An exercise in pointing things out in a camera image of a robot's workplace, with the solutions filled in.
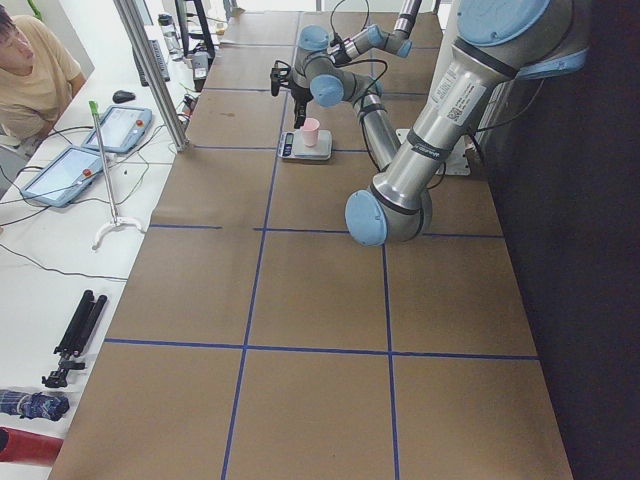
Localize water bottle on desk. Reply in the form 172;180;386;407
158;13;182;57

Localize near teach pendant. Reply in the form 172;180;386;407
20;146;103;207

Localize seated person beige shirt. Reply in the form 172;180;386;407
1;8;86;141

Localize pink plastic cup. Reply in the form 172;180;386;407
300;117;320;147

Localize teach pendant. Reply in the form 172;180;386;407
20;146;103;207
99;105;153;154

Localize black camera cable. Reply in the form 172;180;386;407
327;0;390;174

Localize digital kitchen scale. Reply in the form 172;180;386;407
277;130;333;162

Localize green tipped reacher stick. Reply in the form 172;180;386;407
89;100;145;251

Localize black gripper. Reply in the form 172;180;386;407
290;85;313;129

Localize black keyboard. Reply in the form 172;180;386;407
137;39;171;87

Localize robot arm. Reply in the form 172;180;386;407
329;0;422;66
271;0;592;246

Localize aluminium frame post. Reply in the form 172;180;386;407
114;0;188;152

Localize red cylinder object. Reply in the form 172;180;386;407
1;427;64;467

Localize far teach pendant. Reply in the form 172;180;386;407
99;105;153;154

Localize black computer mouse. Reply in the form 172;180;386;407
112;90;136;104

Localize blue folded umbrella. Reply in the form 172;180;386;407
1;389;70;421

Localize black folded tripod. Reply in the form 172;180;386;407
42;290;108;388

